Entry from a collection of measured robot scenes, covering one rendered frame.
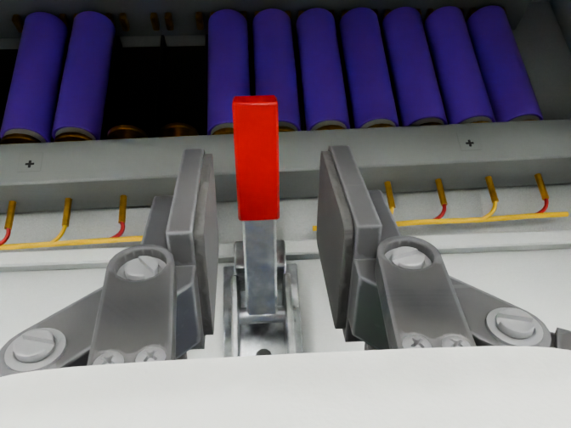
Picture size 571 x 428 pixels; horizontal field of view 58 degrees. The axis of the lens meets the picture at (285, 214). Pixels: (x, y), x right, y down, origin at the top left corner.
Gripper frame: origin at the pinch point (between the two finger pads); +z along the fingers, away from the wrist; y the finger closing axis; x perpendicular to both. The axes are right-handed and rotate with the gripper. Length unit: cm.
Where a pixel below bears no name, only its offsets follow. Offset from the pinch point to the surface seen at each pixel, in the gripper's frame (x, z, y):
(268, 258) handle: -2.5, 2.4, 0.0
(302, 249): -4.4, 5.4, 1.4
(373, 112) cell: -0.5, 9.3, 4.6
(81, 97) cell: -0.1, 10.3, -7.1
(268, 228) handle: -1.4, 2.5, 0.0
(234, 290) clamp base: -4.0, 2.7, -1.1
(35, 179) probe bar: -1.8, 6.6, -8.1
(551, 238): -4.3, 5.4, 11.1
